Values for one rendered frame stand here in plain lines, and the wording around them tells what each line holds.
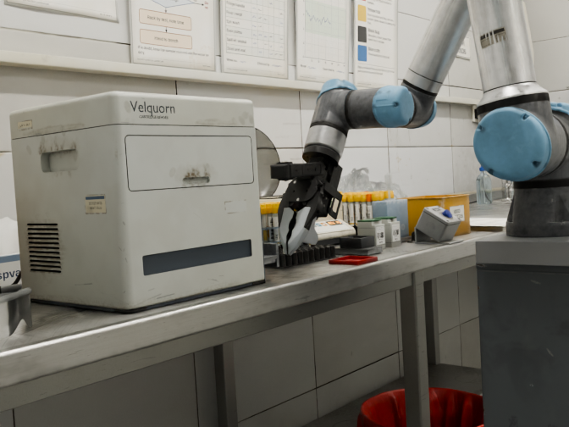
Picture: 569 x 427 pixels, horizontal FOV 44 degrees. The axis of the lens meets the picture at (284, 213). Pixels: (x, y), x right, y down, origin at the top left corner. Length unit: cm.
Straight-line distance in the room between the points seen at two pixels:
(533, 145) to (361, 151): 144
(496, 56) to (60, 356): 80
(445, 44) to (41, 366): 93
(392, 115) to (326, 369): 128
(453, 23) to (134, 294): 79
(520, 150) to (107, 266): 65
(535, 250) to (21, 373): 82
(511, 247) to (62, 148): 75
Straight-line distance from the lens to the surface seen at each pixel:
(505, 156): 119
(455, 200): 180
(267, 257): 119
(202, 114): 108
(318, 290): 122
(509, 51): 122
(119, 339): 93
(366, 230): 156
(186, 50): 195
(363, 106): 133
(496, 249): 128
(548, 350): 132
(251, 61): 213
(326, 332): 240
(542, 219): 131
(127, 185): 98
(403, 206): 174
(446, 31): 141
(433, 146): 303
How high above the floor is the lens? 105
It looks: 3 degrees down
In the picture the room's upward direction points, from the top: 3 degrees counter-clockwise
